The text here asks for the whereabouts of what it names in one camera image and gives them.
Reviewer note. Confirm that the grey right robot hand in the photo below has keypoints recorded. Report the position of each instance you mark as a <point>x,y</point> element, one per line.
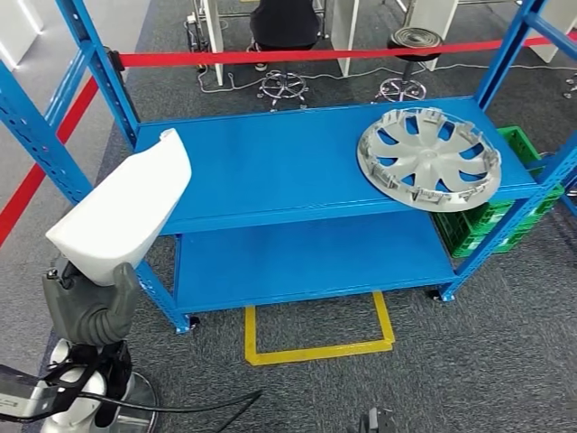
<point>376,423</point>

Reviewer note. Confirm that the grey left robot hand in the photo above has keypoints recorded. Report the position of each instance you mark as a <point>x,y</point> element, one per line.
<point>85,311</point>

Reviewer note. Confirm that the white plastic shell part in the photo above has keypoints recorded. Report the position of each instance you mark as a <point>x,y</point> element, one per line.
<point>121,209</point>

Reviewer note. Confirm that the blue metal shelf rack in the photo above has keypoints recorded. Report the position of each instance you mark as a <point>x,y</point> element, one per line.
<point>293,155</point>

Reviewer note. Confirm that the chrome round base disc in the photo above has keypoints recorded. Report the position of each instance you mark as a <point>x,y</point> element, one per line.
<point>144,406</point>

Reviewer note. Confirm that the red barrier belt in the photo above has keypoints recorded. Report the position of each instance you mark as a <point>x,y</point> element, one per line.
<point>270,57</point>
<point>27,188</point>

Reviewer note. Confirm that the green plastic crate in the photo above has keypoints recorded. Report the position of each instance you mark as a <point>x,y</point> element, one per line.
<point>468,236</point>

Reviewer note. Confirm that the silver wheel hub cap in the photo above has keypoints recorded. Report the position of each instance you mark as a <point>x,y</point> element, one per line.
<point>428,158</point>

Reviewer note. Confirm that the black power strip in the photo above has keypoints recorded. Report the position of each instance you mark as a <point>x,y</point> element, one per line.
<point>193,33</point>

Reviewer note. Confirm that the stool with chrome star base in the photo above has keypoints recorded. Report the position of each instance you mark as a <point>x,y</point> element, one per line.
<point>283,86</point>

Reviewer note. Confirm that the person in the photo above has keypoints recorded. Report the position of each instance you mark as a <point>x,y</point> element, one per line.
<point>283,24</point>

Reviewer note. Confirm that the black round stool chrome base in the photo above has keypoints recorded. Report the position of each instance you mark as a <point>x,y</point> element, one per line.
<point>415,37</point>

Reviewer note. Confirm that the black-topped stanchion post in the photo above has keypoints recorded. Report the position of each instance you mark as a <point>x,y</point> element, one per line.
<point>116,60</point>

